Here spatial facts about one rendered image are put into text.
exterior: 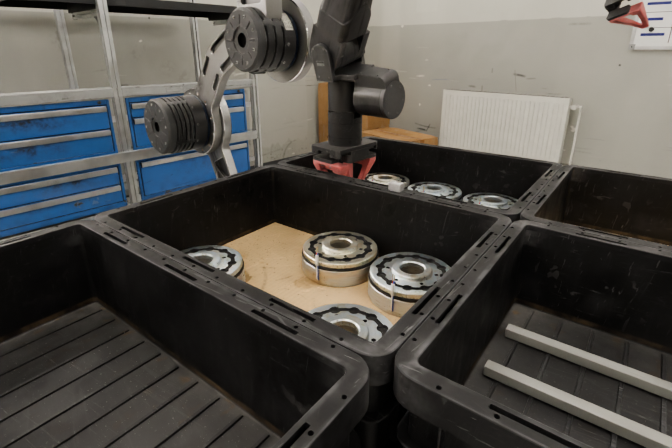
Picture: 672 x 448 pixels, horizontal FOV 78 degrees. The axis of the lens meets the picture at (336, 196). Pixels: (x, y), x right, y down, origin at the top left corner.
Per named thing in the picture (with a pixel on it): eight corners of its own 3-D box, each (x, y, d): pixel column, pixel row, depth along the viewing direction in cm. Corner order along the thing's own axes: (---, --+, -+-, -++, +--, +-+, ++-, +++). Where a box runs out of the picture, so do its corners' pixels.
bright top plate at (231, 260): (144, 267, 52) (143, 263, 52) (216, 242, 59) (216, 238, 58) (181, 299, 45) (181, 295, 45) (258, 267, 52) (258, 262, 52)
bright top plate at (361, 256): (287, 255, 55) (287, 251, 55) (329, 229, 63) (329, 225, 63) (353, 276, 50) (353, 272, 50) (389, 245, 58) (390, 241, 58)
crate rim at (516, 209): (273, 176, 72) (272, 163, 71) (367, 145, 94) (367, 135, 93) (513, 235, 49) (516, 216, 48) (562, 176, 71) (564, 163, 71)
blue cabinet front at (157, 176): (141, 201, 229) (124, 97, 210) (249, 174, 278) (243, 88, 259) (144, 202, 227) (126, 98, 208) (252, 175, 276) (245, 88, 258)
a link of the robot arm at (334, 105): (344, 71, 70) (320, 73, 66) (376, 73, 66) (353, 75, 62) (343, 112, 73) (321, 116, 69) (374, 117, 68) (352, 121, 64)
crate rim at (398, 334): (91, 235, 49) (87, 216, 48) (272, 176, 72) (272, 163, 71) (380, 395, 26) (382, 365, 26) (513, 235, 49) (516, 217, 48)
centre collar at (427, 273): (384, 275, 49) (384, 270, 49) (401, 258, 53) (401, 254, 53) (423, 287, 47) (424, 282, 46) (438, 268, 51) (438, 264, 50)
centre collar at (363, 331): (306, 340, 38) (306, 334, 38) (335, 313, 42) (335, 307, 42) (352, 360, 36) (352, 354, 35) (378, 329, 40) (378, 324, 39)
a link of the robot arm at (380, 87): (345, 28, 67) (308, 44, 62) (405, 26, 59) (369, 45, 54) (357, 99, 73) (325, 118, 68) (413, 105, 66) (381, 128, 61)
